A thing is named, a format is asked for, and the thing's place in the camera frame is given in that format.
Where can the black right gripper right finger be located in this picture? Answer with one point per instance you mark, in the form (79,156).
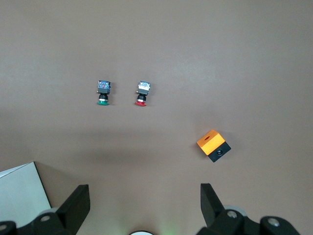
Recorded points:
(212,210)

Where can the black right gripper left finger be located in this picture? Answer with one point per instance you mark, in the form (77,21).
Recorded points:
(73,208)

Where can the red push button switch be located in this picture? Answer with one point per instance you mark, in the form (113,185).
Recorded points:
(143,91)

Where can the white drawer cabinet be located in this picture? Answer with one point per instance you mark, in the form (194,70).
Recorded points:
(22,191)

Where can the orange and black button box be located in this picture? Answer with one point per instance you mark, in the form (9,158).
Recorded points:
(211,143)

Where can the green push button switch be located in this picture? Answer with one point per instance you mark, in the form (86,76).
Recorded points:
(103,91)

